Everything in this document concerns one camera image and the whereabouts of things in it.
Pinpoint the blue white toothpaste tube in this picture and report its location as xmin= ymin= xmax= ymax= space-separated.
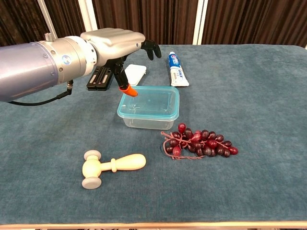
xmin=166 ymin=51 xmax=190 ymax=87

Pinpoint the clear plastic container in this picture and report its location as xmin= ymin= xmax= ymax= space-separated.
xmin=122 ymin=116 xmax=176 ymax=130

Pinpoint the teal table cloth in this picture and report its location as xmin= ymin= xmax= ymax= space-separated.
xmin=0 ymin=45 xmax=307 ymax=225

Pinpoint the dark brown pleated curtain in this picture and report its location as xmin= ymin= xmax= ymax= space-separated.
xmin=0 ymin=0 xmax=307 ymax=47

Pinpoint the thin white frame post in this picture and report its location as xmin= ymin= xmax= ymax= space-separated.
xmin=37 ymin=0 xmax=58 ymax=39

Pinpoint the white rectangular plastic case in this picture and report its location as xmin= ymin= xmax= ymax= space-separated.
xmin=124 ymin=64 xmax=147 ymax=87

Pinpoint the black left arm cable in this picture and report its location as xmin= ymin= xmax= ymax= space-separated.
xmin=8 ymin=80 xmax=74 ymax=106

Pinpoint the turquoise plastic lid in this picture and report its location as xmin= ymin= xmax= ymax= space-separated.
xmin=117 ymin=85 xmax=180 ymax=124

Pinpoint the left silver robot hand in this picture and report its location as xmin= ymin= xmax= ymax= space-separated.
xmin=80 ymin=27 xmax=163 ymax=98

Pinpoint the black folding laptop stand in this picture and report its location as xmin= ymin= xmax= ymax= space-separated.
xmin=86 ymin=66 xmax=113 ymax=92

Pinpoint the red plastic grape bunch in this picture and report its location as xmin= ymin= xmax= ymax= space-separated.
xmin=160 ymin=123 xmax=239 ymax=161

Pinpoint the cream wooden toy mallet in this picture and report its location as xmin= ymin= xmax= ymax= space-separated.
xmin=82 ymin=149 xmax=147 ymax=190

